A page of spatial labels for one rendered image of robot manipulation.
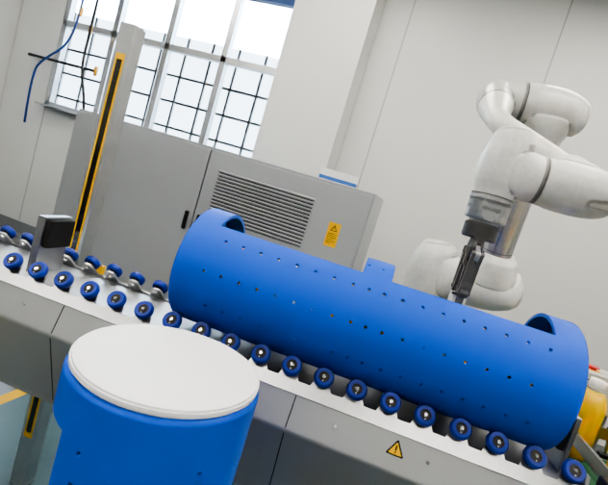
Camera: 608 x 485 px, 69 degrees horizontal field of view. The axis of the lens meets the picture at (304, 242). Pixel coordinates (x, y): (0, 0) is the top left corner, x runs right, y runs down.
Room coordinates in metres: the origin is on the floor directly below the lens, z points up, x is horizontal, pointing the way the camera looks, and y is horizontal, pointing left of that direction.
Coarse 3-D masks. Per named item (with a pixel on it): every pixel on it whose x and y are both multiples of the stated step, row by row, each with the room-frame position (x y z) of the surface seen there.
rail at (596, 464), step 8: (576, 440) 1.01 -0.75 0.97; (584, 440) 0.99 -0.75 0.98; (576, 448) 0.99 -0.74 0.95; (584, 448) 0.96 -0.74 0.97; (592, 448) 0.95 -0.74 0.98; (584, 456) 0.95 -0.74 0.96; (592, 456) 0.93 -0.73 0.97; (592, 464) 0.92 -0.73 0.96; (600, 464) 0.89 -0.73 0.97; (600, 472) 0.88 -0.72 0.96
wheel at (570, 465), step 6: (564, 462) 0.85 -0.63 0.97; (570, 462) 0.85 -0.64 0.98; (576, 462) 0.85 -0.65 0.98; (564, 468) 0.84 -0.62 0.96; (570, 468) 0.84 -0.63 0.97; (576, 468) 0.85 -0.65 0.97; (582, 468) 0.84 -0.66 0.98; (564, 474) 0.84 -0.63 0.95; (570, 474) 0.84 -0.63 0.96; (576, 474) 0.84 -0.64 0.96; (582, 474) 0.84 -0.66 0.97; (570, 480) 0.83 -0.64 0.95; (576, 480) 0.83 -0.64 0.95; (582, 480) 0.83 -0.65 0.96
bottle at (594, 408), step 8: (592, 392) 1.07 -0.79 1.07; (600, 392) 1.07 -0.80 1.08; (584, 400) 1.07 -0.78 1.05; (592, 400) 1.06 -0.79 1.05; (600, 400) 1.06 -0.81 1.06; (584, 408) 1.07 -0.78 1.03; (592, 408) 1.06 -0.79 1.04; (600, 408) 1.06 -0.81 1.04; (584, 416) 1.06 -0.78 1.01; (592, 416) 1.06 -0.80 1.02; (600, 416) 1.05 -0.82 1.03; (584, 424) 1.06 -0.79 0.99; (592, 424) 1.05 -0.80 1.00; (600, 424) 1.06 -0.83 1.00; (584, 432) 1.06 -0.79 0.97; (592, 432) 1.05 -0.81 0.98; (592, 440) 1.06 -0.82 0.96; (576, 456) 1.05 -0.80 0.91
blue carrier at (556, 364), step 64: (192, 256) 0.96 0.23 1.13; (256, 256) 0.96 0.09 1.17; (192, 320) 1.03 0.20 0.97; (256, 320) 0.94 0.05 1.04; (320, 320) 0.90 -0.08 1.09; (384, 320) 0.89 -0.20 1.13; (448, 320) 0.89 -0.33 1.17; (384, 384) 0.91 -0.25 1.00; (448, 384) 0.86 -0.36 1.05; (512, 384) 0.84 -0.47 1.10; (576, 384) 0.83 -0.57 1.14
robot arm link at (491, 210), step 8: (472, 192) 0.99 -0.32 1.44; (480, 192) 0.96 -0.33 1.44; (472, 200) 0.98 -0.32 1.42; (480, 200) 0.96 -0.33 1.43; (488, 200) 0.95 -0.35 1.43; (496, 200) 0.94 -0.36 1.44; (504, 200) 0.95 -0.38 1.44; (472, 208) 0.97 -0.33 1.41; (480, 208) 0.96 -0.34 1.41; (488, 208) 0.95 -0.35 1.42; (496, 208) 0.95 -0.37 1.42; (504, 208) 0.95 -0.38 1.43; (472, 216) 0.97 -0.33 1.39; (480, 216) 0.95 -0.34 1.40; (488, 216) 0.95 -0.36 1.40; (496, 216) 0.95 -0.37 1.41; (504, 216) 0.95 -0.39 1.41; (496, 224) 0.97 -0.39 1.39; (504, 224) 0.96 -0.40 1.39
